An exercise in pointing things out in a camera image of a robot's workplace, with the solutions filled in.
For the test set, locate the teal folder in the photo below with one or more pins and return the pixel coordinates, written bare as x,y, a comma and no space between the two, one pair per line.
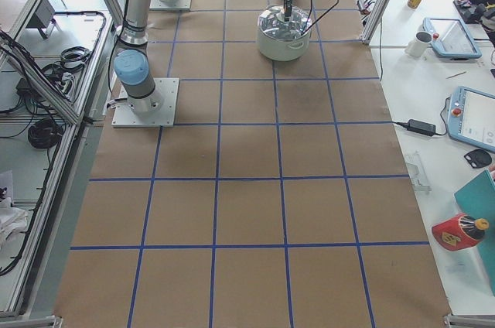
476,199

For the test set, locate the clear plastic holder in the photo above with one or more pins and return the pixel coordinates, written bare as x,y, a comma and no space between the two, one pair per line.
416,172

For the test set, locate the black power adapter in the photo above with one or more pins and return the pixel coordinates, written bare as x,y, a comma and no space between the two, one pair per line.
419,127

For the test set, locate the teach pendant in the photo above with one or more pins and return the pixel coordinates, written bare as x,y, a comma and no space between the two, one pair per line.
470,117
452,39

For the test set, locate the glass pot lid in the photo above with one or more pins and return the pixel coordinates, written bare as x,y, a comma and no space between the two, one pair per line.
273,23

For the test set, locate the far teach pendant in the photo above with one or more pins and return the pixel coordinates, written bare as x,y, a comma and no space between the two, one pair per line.
452,39

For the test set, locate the pale green cooking pot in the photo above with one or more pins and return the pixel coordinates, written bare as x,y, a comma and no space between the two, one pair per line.
278,50

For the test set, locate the black round object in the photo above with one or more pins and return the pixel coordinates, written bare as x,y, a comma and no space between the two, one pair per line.
478,158

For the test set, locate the near teach pendant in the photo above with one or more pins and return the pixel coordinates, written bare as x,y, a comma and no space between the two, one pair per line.
470,117

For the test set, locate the white mug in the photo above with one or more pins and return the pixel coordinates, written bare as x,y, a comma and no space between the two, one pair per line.
418,45

